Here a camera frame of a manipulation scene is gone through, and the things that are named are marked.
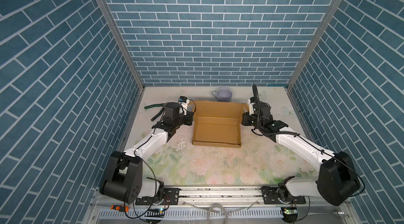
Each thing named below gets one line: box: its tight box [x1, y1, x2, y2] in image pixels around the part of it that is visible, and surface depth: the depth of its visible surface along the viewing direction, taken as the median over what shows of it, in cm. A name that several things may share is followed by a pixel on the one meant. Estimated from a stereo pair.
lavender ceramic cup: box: [211, 87, 234, 103], surface depth 113 cm
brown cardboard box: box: [192, 100, 250, 148], surface depth 95 cm
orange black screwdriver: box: [110, 204, 130, 213], surface depth 71 cm
